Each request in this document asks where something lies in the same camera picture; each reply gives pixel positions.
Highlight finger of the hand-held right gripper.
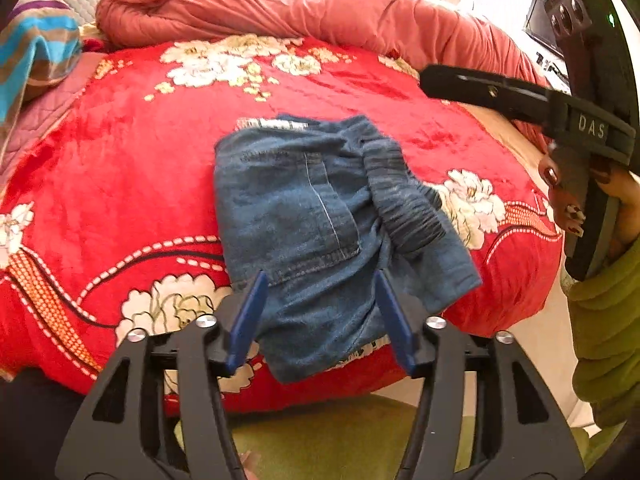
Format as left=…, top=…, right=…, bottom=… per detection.
left=419, top=64, right=557, bottom=124

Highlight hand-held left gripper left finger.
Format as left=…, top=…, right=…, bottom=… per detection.
left=54, top=270, right=270, bottom=480

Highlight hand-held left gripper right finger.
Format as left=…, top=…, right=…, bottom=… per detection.
left=373, top=270, right=586, bottom=480

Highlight blue denim pants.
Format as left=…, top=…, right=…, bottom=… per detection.
left=214, top=114, right=484, bottom=385

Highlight person's right forearm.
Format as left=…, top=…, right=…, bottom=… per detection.
left=560, top=240, right=640, bottom=432

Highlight person's right hand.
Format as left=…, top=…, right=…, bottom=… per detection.
left=539, top=152, right=640, bottom=262

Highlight beige bed sheet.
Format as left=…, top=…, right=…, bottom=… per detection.
left=469, top=104, right=557, bottom=197

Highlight black monitor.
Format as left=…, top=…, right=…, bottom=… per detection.
left=523, top=0, right=568, bottom=57

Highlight person's green garment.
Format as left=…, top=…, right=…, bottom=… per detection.
left=172, top=392, right=618, bottom=480

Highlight white mattress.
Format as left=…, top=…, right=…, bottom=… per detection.
left=492, top=280, right=593, bottom=432

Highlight pink-red duvet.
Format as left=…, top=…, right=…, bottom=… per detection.
left=95, top=0, right=557, bottom=155

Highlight red floral blanket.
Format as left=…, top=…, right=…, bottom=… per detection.
left=0, top=35, right=564, bottom=417

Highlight dark cloth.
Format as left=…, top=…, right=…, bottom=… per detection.
left=0, top=364, right=103, bottom=480

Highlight pink quilted sheet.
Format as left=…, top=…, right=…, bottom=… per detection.
left=0, top=52, right=107, bottom=196

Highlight teal brown striped cloth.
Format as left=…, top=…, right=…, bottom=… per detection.
left=0, top=0, right=84, bottom=162

